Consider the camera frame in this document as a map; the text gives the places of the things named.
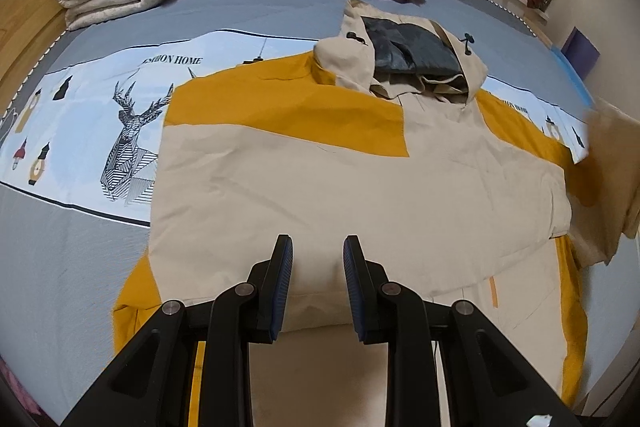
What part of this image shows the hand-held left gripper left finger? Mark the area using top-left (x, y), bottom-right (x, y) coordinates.
top-left (60, 234), bottom-right (296, 427)

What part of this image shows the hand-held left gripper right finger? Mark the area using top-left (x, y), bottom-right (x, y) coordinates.
top-left (342, 234), bottom-right (583, 427)

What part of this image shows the beige and yellow hooded jacket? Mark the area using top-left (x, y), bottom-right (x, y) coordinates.
top-left (111, 0), bottom-right (640, 427)

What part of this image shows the grey printed bed sheet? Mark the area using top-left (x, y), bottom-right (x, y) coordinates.
top-left (0, 0), bottom-right (640, 418)

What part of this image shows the pink cloth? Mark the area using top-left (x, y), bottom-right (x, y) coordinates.
top-left (0, 357), bottom-right (43, 427)

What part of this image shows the purple box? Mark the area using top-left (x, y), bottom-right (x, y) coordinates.
top-left (561, 28), bottom-right (600, 76)

